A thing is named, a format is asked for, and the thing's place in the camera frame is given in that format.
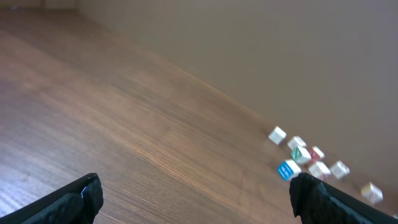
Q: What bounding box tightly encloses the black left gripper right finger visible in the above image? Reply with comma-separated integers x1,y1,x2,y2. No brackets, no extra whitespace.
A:
289,173,397,224

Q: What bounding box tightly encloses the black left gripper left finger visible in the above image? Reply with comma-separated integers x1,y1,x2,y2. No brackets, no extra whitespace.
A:
1,173,103,224

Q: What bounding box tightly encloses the wooden block animal picture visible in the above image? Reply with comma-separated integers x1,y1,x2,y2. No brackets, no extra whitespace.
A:
308,161,331,180

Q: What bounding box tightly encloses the wooden block soccer ball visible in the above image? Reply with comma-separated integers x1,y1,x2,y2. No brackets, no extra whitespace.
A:
329,161,350,179

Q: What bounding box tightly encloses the wooden block strawberry picture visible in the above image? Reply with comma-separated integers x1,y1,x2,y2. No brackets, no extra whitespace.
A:
277,159,302,181

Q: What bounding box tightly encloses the wooden block red letter M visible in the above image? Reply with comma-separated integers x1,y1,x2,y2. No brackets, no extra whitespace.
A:
309,146,325,163

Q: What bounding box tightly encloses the wooden block number one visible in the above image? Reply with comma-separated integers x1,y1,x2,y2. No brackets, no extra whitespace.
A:
290,146,312,165

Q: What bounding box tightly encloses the wooden block yellow letter B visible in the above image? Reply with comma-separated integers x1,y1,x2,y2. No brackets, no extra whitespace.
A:
361,182,383,205

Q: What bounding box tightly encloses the wooden block shell picture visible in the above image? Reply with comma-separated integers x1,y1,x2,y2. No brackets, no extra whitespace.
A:
287,136,307,151

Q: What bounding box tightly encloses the wooden block red side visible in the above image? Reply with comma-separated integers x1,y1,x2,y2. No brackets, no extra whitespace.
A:
268,126,287,145

